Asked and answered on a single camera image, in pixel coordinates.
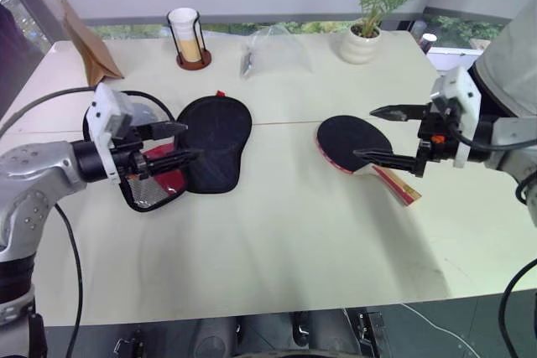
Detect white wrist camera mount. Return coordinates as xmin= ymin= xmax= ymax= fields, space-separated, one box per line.
xmin=89 ymin=82 xmax=134 ymax=185
xmin=430 ymin=65 xmax=482 ymax=169

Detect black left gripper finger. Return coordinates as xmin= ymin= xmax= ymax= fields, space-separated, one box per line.
xmin=144 ymin=148 xmax=206 ymax=176
xmin=149 ymin=121 xmax=189 ymax=140

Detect white paper cup stack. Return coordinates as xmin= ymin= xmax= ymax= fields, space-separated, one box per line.
xmin=167 ymin=7 xmax=198 ymax=64

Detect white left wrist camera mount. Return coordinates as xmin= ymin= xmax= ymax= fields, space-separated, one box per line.
xmin=89 ymin=82 xmax=134 ymax=185

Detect clear plastic bag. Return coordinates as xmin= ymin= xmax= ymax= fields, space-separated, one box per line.
xmin=239 ymin=23 xmax=315 ymax=80

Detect black paddle case red lining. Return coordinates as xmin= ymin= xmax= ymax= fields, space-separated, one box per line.
xmin=82 ymin=90 xmax=253 ymax=214

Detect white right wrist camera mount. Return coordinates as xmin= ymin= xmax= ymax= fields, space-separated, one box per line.
xmin=430 ymin=65 xmax=482 ymax=169

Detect brown paper bag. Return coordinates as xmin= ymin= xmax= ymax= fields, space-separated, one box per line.
xmin=26 ymin=0 xmax=126 ymax=87

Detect black rubber table tennis paddle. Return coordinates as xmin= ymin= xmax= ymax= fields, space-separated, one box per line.
xmin=315 ymin=114 xmax=423 ymax=209

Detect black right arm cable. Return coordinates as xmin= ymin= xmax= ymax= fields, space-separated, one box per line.
xmin=442 ymin=117 xmax=537 ymax=358

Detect thin white cable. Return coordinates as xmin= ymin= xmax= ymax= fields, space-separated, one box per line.
xmin=397 ymin=300 xmax=477 ymax=358

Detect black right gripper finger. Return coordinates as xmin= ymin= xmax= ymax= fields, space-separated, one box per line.
xmin=368 ymin=103 xmax=430 ymax=124
xmin=352 ymin=148 xmax=419 ymax=175

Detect white cup with dark rim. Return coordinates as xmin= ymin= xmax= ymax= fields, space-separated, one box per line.
xmin=420 ymin=32 xmax=439 ymax=56

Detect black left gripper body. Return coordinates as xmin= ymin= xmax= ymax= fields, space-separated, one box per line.
xmin=109 ymin=124 xmax=155 ymax=179

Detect cup in wire holder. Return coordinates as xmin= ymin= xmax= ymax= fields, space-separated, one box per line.
xmin=165 ymin=8 xmax=213 ymax=71

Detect green plant in white pot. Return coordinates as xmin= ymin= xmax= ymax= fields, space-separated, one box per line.
xmin=338 ymin=0 xmax=455 ymax=66

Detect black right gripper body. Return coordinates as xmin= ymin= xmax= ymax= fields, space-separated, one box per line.
xmin=414 ymin=102 xmax=461 ymax=178

